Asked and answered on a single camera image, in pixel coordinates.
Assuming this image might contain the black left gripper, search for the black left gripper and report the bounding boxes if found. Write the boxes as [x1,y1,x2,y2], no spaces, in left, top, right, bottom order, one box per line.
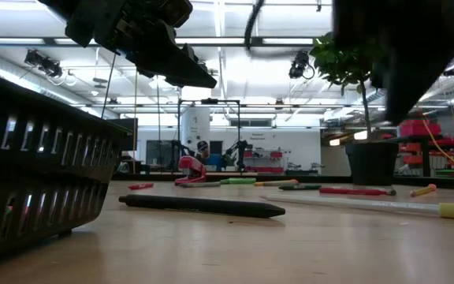
[39,0,218,88]

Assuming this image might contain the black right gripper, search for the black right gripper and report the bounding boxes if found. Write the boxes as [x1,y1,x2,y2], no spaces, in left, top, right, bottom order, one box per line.
[332,0,454,125]

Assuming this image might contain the white pencil yellow eraser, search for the white pencil yellow eraser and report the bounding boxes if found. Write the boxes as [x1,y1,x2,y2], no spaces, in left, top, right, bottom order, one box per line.
[260,192,454,221]

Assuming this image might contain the red storage bins stack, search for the red storage bins stack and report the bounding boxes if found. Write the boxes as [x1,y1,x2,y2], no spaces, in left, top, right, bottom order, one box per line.
[398,114,443,137]

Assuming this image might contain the shelf with red bins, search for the shelf with red bins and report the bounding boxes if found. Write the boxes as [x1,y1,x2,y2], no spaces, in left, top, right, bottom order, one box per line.
[242,148,291,174]

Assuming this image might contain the white cylindrical column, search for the white cylindrical column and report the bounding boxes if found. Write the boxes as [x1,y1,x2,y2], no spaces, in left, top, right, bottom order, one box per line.
[180,106,211,159]

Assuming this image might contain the black shelf rack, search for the black shelf rack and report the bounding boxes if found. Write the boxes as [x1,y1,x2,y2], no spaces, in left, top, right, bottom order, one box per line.
[384,133,454,178]

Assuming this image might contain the green plant in black pot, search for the green plant in black pot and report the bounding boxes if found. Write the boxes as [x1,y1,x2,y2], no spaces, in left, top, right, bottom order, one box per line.
[309,31,401,186]

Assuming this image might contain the person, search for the person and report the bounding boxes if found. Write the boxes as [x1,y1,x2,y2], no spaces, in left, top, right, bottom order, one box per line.
[195,140,212,163]

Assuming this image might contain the black monitor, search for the black monitor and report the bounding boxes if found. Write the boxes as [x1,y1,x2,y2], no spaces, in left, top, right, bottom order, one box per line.
[108,117,140,151]

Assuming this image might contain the red stapler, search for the red stapler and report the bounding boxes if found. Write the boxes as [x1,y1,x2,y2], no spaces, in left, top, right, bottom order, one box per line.
[173,155,207,186]

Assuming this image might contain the black pen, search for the black pen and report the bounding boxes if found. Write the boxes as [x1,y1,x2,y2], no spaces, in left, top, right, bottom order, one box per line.
[117,193,287,219]

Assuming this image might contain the black plastic slotted bin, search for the black plastic slotted bin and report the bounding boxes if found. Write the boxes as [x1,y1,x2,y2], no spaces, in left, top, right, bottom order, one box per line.
[0,69,133,263]

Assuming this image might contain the black metal gantry frame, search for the black metal gantry frame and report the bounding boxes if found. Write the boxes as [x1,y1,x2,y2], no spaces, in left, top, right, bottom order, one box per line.
[177,98,242,170]

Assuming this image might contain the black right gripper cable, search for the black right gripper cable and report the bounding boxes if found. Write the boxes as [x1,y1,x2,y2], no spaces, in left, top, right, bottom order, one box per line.
[244,0,314,60]

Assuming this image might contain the yellow hanging cable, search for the yellow hanging cable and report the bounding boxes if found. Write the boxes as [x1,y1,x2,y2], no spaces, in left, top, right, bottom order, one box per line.
[422,118,454,178]

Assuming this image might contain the dark wall board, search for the dark wall board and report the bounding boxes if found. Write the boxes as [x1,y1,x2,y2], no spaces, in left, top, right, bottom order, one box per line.
[145,140,180,166]

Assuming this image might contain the black overhead camera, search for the black overhead camera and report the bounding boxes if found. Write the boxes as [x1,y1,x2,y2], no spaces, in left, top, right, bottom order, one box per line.
[288,50,315,80]

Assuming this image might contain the green handled scissors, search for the green handled scissors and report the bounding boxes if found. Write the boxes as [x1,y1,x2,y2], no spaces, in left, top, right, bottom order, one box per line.
[219,177,258,185]

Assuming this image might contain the black ceiling camera cluster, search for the black ceiling camera cluster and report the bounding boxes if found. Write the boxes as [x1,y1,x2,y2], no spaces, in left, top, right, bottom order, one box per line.
[24,49,65,79]

